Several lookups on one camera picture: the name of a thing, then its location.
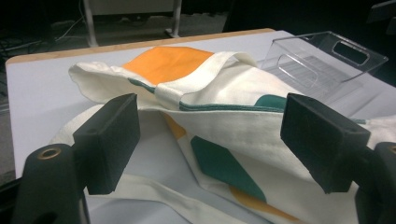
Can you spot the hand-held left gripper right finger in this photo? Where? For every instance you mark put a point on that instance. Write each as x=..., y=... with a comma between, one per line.
x=323, y=137

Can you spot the clear plastic container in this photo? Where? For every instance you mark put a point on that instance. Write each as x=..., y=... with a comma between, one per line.
x=311, y=62

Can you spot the white canvas bag orange green print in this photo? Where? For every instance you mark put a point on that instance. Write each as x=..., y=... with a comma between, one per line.
x=249, y=81

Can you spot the white metal stand leg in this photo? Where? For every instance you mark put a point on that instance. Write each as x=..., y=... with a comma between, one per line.
x=176, y=18
x=89, y=25

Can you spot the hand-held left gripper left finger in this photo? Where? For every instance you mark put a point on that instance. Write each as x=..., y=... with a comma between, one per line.
x=109, y=140

